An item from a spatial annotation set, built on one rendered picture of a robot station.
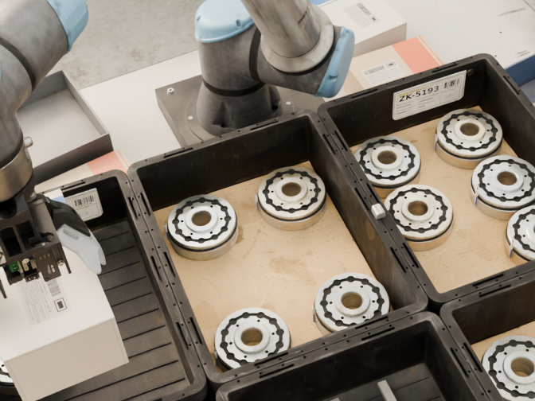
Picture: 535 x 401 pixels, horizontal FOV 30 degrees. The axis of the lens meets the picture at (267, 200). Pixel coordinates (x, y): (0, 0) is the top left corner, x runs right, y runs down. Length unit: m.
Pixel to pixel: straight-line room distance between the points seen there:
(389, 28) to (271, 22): 0.49
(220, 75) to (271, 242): 0.33
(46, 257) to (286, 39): 0.61
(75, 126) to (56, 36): 0.88
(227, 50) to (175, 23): 1.56
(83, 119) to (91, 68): 1.26
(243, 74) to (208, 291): 0.39
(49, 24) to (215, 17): 0.72
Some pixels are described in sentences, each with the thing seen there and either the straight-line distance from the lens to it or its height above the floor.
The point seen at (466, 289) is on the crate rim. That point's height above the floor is 0.93.
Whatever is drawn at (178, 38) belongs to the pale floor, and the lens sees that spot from 3.12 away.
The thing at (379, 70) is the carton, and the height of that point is 0.77.
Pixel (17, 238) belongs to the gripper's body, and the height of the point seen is 1.27.
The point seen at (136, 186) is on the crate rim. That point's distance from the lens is 1.44.
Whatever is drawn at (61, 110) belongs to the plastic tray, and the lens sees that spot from 1.84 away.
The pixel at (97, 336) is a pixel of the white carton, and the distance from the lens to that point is 1.07.
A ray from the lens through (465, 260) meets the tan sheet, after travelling 1.46.
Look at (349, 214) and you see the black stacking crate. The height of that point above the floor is 0.87.
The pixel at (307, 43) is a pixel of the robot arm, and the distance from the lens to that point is 1.51.
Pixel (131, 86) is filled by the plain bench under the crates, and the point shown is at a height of 0.70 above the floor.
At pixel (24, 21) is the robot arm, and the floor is 1.44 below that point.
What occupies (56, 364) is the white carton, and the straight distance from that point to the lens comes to 1.09.
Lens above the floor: 1.99
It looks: 49 degrees down
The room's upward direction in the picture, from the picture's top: 6 degrees counter-clockwise
